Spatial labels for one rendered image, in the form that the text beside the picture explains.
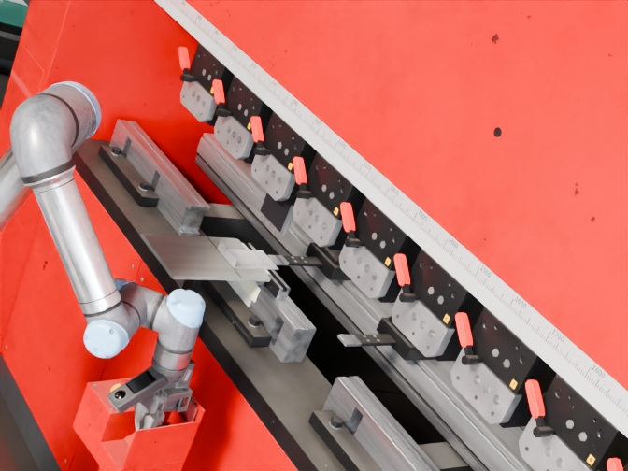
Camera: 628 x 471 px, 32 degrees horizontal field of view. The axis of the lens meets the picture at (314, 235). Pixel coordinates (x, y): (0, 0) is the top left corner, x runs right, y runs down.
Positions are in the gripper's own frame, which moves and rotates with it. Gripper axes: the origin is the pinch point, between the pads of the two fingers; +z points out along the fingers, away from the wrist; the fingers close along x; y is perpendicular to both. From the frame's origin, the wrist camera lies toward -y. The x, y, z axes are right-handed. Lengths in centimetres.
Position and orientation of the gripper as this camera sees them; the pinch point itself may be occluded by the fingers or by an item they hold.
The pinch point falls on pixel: (139, 438)
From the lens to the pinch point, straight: 232.5
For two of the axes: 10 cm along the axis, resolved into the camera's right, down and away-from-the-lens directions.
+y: 7.6, -0.8, 6.5
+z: -2.9, 8.5, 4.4
